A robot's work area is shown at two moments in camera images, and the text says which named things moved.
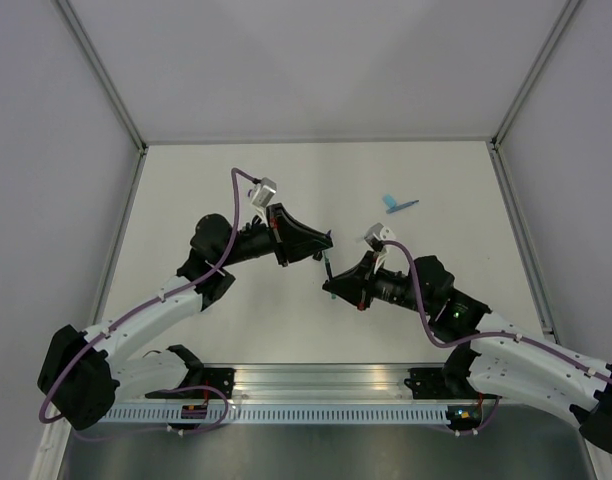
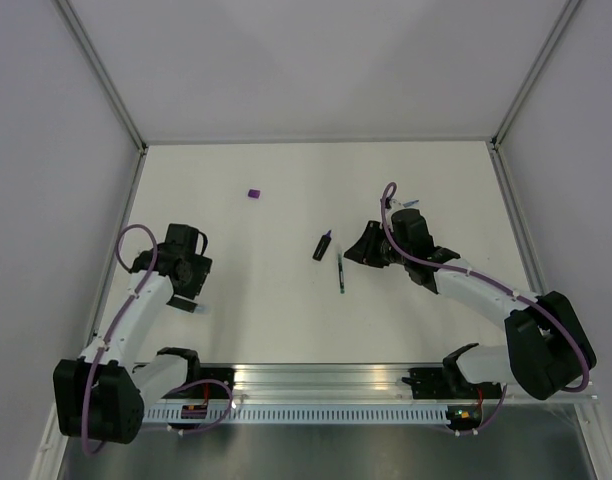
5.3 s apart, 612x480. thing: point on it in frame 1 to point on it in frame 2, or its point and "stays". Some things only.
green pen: (329, 270) to (341, 273)
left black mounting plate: (220, 379) stays
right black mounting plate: (430, 383) stays
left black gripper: (305, 241) to (200, 268)
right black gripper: (357, 285) to (363, 250)
